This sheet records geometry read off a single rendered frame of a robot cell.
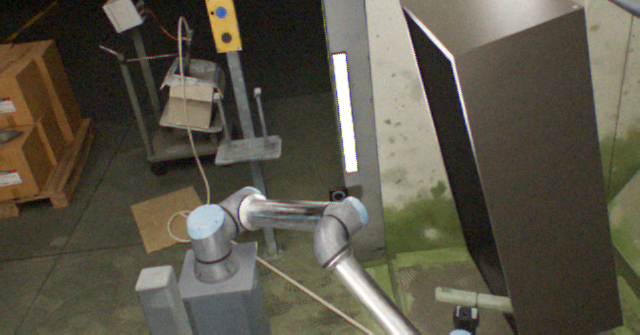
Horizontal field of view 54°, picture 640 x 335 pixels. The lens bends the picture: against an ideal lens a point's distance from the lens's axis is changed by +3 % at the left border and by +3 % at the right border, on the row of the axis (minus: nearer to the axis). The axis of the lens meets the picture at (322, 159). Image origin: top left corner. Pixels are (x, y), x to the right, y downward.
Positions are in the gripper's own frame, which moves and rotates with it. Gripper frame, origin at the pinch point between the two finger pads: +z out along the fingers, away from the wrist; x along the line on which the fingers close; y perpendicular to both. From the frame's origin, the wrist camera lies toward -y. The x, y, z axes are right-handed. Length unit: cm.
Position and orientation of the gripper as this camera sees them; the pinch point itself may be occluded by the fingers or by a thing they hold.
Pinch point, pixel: (467, 302)
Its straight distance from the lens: 248.8
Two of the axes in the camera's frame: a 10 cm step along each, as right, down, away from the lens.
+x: 9.5, 0.5, -2.9
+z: 2.8, -5.3, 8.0
